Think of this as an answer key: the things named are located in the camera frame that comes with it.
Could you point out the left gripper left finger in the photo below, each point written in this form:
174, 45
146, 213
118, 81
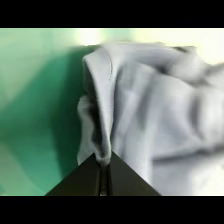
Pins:
81, 180

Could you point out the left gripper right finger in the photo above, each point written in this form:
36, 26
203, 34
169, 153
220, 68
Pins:
128, 180

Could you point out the purple T-shirt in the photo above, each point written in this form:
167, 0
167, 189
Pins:
150, 110

